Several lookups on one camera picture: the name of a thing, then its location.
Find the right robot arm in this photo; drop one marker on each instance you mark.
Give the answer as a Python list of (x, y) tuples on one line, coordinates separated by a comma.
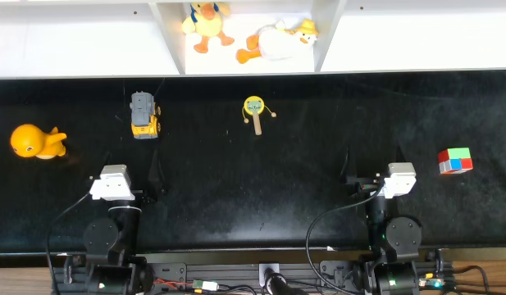
[(396, 241)]

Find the mounting rail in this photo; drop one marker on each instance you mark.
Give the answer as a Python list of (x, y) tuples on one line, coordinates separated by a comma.
[(236, 274)]

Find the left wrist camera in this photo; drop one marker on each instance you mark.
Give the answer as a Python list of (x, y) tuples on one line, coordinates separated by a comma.
[(112, 182)]

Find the white shelf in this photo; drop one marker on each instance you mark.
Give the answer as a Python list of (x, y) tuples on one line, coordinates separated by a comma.
[(72, 45)]

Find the white plush duck yellow hat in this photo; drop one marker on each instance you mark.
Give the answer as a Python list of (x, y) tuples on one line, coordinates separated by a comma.
[(279, 43)]

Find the many-coloured puzzle cube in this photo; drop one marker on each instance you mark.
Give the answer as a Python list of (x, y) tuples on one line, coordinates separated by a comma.
[(455, 160)]

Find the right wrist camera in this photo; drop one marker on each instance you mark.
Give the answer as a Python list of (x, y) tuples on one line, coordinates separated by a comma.
[(398, 180)]

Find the grey and yellow toy truck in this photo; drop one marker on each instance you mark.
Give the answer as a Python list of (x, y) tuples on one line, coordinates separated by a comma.
[(142, 116)]

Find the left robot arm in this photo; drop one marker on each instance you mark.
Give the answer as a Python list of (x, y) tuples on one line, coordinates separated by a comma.
[(113, 237)]

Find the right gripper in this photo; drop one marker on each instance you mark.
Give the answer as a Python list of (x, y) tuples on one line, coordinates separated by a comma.
[(361, 185)]

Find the yellow rubber duck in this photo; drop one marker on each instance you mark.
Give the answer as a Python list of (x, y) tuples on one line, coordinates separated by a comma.
[(31, 141)]

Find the yellow wooden rattle drum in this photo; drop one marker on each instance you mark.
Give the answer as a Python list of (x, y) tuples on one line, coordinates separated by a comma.
[(254, 105)]

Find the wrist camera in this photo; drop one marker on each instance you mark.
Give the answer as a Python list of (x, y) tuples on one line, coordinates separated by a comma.
[(398, 180), (112, 182)]

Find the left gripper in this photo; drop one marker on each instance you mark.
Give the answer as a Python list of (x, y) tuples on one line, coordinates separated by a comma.
[(144, 196)]

